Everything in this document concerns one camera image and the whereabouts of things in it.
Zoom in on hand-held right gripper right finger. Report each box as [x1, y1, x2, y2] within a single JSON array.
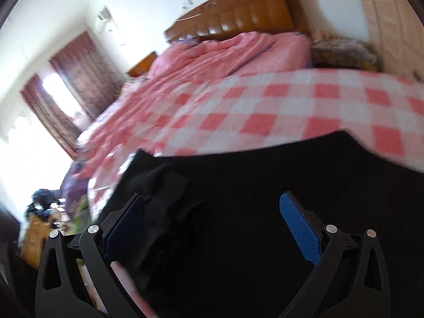
[[280, 191, 391, 318]]

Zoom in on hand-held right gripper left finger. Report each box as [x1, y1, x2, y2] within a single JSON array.
[[35, 193, 156, 318]]

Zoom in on black pants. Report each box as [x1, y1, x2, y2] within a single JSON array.
[[96, 131, 424, 318]]

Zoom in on purple cloth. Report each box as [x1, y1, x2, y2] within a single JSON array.
[[63, 162, 96, 216]]

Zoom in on pink checked bed sheet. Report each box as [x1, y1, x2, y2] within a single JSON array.
[[88, 68, 424, 206]]

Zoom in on dark red patterned curtain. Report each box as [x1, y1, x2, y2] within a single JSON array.
[[50, 31, 124, 120], [21, 74, 81, 160]]

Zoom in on brown wooden nightstand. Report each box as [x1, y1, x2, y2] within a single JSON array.
[[127, 51, 158, 77]]

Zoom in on nightstand with floral cloth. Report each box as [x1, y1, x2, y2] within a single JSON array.
[[310, 36, 381, 72]]

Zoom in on pink duvet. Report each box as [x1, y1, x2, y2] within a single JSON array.
[[78, 30, 312, 173]]

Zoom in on white air conditioner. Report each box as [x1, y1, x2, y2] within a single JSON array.
[[96, 5, 117, 31]]

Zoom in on wooden bed headboard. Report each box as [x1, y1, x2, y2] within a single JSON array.
[[165, 0, 310, 45]]

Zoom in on light wooden wardrobe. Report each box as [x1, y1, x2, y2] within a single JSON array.
[[351, 0, 424, 83]]

